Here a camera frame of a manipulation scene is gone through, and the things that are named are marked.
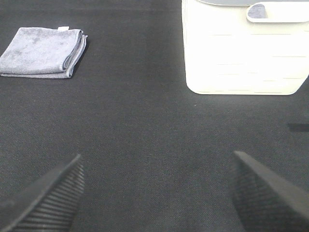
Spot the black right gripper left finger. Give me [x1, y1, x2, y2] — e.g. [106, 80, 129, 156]
[0, 154, 85, 232]

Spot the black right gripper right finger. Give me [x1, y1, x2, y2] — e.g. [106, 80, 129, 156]
[229, 151, 309, 232]

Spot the grey towel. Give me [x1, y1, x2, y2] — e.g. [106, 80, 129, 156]
[0, 27, 87, 79]
[247, 3, 267, 19]

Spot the white plastic basket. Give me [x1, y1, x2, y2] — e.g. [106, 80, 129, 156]
[182, 0, 309, 95]

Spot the grey towel in basket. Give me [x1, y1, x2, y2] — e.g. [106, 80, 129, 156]
[247, 3, 267, 19]

